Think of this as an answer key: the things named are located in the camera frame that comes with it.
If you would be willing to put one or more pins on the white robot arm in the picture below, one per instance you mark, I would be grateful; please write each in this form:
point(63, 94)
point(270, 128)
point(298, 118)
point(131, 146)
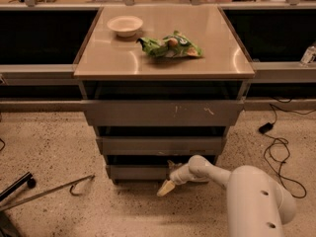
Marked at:
point(257, 205)

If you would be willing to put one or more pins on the metal rod with hook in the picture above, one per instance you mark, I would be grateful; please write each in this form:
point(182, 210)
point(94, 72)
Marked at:
point(45, 193)

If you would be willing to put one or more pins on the green chip bag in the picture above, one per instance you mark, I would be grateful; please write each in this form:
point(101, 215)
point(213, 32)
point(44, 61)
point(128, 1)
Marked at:
point(175, 45)

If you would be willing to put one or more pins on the grey drawer cabinet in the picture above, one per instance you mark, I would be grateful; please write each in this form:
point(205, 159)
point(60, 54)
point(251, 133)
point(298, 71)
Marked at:
point(161, 83)

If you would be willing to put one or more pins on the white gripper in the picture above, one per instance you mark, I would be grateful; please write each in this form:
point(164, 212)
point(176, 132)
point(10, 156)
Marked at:
point(177, 176)

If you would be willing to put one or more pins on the clear plastic bottle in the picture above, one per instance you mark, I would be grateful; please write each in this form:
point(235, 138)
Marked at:
point(309, 54)

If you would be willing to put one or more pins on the black cart leg with wheel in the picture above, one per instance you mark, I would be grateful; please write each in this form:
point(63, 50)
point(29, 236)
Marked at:
point(27, 179)

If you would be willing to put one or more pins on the white bowl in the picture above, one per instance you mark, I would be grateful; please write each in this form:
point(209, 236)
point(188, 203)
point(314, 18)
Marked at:
point(125, 26)

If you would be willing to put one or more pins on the black power adapter with cable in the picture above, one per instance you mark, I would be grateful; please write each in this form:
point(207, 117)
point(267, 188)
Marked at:
point(277, 153)

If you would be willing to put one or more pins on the grey drawer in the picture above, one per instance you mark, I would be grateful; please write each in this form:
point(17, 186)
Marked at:
point(161, 112)
point(160, 146)
point(124, 173)

